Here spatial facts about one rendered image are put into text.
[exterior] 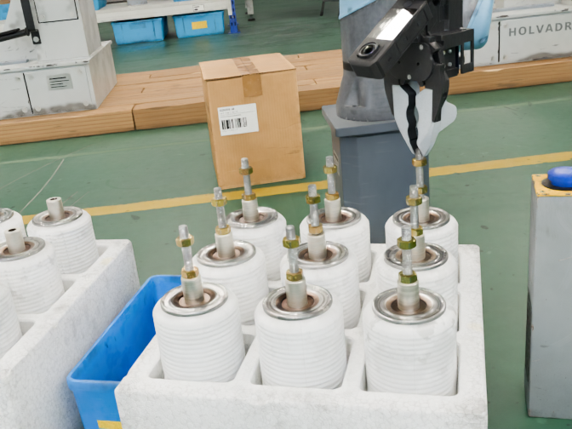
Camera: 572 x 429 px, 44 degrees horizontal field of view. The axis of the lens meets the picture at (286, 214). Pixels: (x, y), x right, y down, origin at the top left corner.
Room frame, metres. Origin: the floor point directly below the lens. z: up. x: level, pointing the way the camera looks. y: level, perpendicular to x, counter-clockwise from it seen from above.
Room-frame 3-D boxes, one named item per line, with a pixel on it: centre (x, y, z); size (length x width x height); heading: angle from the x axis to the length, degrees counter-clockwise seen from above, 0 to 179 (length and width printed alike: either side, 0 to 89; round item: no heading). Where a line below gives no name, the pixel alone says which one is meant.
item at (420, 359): (0.64, -0.12, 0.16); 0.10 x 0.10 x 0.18
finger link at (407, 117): (0.89, -0.18, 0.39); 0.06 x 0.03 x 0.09; 127
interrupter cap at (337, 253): (0.78, -0.03, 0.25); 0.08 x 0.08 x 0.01
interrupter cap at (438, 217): (0.86, -0.18, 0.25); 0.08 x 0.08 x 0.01
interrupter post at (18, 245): (0.90, 0.37, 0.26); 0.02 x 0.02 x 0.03
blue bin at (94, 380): (0.90, 0.22, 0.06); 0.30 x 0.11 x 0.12; 166
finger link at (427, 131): (0.86, -0.20, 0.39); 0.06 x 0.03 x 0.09; 127
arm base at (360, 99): (1.28, -0.19, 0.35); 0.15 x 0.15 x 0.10
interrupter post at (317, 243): (0.78, -0.03, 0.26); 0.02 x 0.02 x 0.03
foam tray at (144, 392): (0.78, -0.03, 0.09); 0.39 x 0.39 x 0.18; 75
